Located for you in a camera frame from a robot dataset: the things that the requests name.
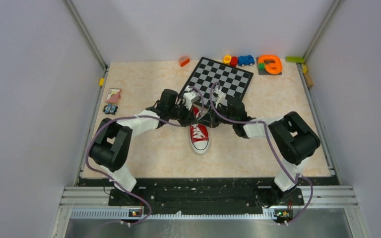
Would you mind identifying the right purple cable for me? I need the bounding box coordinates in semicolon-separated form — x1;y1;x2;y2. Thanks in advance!
208;82;314;226

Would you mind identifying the purple cable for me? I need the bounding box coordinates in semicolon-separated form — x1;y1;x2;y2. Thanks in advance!
208;82;314;226
84;86;205;227

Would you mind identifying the pink tangram card box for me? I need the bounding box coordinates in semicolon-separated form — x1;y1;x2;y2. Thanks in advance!
106;88;122;104

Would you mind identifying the wooden block on rail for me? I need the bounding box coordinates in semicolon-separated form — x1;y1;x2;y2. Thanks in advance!
303;72;314;88

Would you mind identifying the yellow clip on rail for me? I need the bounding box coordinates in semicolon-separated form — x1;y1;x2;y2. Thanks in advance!
99;78;105;87

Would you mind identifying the orange half-round toy block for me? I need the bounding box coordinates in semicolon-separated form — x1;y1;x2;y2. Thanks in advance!
179;56;190;67

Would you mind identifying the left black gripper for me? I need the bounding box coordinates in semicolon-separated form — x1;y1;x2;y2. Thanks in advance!
168;100;197;127

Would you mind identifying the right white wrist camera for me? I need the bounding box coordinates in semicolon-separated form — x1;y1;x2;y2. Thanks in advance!
211;86;226;108

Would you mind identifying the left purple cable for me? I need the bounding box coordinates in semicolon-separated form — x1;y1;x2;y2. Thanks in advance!
84;86;205;227

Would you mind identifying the orange curved track toy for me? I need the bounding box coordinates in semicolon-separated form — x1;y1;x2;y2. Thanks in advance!
256;55;283;75

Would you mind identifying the small blue toy robot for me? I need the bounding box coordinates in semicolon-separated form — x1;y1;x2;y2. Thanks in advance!
102;104;119;115

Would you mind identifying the red toy cylinder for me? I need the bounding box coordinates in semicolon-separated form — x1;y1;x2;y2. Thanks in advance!
230;56;239;67

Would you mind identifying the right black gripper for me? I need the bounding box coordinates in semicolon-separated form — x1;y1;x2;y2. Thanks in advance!
197;103;236;128

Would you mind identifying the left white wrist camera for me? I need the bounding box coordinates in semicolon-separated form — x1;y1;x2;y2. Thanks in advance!
183;87;200;111

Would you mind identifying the black grey checkerboard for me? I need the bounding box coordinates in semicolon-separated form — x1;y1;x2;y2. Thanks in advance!
179;57;254;108

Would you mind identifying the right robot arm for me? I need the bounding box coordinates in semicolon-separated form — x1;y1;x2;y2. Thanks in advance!
209;97;320;204

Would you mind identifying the yellow toy cylinder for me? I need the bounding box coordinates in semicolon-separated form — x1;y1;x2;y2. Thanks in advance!
223;55;232;65

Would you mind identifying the green flat block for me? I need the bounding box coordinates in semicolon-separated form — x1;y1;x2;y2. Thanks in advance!
285;56;305;63

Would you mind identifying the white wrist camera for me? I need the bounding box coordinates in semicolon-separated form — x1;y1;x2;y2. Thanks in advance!
183;87;200;111
211;86;226;108

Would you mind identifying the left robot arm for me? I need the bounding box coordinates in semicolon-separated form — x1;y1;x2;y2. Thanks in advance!
86;87;202;205

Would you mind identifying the blue toy car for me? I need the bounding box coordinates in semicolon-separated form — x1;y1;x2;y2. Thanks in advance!
238;55;255;67

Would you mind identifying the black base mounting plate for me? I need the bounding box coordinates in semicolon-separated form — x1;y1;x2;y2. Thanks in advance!
77;177;339;218

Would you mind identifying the red canvas sneaker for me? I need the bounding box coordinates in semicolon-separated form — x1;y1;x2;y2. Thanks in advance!
189;123;210;155

